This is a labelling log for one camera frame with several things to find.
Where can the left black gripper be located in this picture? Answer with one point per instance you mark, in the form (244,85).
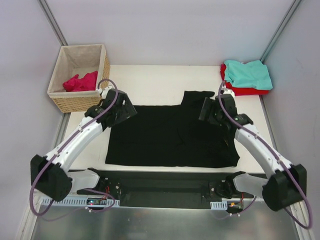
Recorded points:
(125,110)

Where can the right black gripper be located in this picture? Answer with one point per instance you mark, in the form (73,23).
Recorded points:
(206,113)

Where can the black t shirt with flower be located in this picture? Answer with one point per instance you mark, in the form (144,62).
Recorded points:
(172,136)

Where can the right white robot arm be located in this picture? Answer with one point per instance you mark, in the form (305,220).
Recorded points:
(242,129)

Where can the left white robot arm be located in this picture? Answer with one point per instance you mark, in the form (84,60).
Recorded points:
(62,157)

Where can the red folded t shirt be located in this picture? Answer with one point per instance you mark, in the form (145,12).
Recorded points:
(240,91)

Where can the magenta t shirt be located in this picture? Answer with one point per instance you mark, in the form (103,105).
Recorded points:
(86,83)

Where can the wicker basket with liner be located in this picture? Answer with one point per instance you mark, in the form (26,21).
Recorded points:
(78,60)

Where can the teal folded t shirt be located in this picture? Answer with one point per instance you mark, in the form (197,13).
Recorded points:
(253,74)

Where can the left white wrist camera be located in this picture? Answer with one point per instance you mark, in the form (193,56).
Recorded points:
(103,90)

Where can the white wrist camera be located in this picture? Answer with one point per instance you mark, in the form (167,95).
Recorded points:
(103,90)
(227,91)

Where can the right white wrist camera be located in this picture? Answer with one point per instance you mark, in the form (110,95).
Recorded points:
(227,91)

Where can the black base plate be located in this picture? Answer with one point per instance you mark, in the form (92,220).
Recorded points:
(154,189)

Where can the right grey cable duct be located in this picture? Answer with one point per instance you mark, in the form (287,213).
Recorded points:
(226,205)

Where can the grey cable duct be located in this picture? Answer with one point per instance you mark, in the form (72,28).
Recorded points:
(86,202)
(226,205)

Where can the aluminium rail frame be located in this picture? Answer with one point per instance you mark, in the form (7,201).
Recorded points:
(279,191)

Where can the left grey cable duct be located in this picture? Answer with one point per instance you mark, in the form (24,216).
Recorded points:
(86,202)

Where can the left corner aluminium post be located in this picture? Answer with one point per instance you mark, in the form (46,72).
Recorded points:
(53,22)

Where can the corner aluminium post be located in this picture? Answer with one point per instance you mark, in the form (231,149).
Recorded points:
(53,22)
(280,29)

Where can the right corner aluminium post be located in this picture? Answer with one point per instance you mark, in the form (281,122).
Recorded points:
(280,29)

